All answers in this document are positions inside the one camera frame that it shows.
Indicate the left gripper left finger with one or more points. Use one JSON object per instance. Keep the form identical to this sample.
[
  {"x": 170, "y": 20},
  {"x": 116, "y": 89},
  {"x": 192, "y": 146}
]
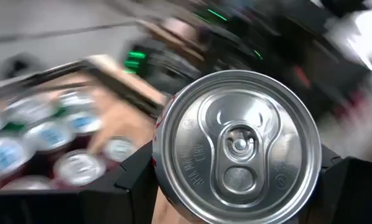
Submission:
[{"x": 111, "y": 205}]

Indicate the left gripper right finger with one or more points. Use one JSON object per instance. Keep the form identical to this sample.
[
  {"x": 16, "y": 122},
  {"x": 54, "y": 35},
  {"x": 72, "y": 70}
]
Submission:
[{"x": 351, "y": 193}]

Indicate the silver can blue tab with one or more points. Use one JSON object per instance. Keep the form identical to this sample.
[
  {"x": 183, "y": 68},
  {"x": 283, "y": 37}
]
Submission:
[
  {"x": 5, "y": 155},
  {"x": 47, "y": 135},
  {"x": 83, "y": 121}
]

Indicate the green soda can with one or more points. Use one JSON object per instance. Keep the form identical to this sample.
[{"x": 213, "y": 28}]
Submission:
[
  {"x": 75, "y": 99},
  {"x": 27, "y": 109}
]

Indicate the silver red soda can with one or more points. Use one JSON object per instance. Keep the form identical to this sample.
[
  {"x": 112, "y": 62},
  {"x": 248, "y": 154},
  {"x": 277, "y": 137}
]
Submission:
[{"x": 237, "y": 146}]

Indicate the wooden shelf black metal frame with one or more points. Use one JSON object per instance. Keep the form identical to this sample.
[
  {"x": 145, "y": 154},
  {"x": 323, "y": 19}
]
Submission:
[{"x": 123, "y": 121}]

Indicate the black aluminium table frame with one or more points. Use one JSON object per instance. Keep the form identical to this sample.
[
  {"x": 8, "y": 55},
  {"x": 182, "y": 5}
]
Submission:
[{"x": 133, "y": 93}]

